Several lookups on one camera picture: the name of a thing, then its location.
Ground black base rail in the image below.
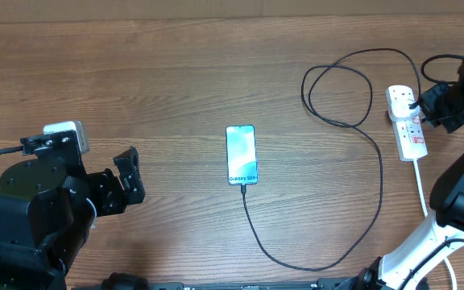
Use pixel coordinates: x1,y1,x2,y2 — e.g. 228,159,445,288
75,276,358,290

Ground white power strip cord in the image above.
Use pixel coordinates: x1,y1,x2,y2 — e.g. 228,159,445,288
412,159,458,290

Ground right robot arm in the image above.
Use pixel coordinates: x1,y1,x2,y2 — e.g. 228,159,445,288
339,54,464,289

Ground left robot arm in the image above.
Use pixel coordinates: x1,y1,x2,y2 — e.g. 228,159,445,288
0,130,145,289

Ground white power strip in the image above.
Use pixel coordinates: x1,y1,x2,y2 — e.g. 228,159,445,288
386,85,428,162

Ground white charger adapter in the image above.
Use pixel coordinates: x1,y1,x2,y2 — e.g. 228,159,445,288
388,99,421,122

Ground blue screen smartphone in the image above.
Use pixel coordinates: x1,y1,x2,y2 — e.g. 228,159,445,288
226,125,259,185

